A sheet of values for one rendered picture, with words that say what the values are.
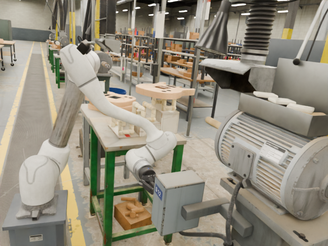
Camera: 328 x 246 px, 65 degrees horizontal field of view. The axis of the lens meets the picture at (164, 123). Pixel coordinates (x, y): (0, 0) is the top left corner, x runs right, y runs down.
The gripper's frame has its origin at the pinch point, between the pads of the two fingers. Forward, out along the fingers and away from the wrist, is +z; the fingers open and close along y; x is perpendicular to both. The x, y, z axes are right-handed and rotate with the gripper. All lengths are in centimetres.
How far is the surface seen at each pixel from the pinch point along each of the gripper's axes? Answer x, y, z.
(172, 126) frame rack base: 3, -43, -77
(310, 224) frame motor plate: 15, -25, 45
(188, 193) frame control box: 11.2, -1.1, 15.7
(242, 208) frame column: 9.7, -15.9, 27.2
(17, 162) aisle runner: -97, 72, -247
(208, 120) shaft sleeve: 28.4, -25.5, -12.0
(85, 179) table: -90, 3, -173
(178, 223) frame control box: -1.3, 1.3, 15.6
